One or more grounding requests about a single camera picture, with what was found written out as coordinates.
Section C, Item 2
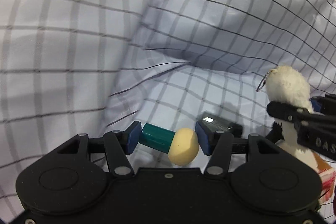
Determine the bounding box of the blue checked sheet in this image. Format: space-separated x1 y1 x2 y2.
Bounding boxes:
1 0 335 222

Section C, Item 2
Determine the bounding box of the teal and cream sponge applicator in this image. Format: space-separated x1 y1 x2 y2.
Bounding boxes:
139 123 199 166

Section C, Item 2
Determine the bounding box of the black small device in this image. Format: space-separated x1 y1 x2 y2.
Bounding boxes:
199 112 243 138

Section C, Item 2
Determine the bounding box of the white plush toy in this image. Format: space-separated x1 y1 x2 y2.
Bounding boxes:
257 65 318 169

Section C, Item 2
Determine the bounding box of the pink white cloth bundle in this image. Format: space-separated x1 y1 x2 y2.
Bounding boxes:
313 152 335 205

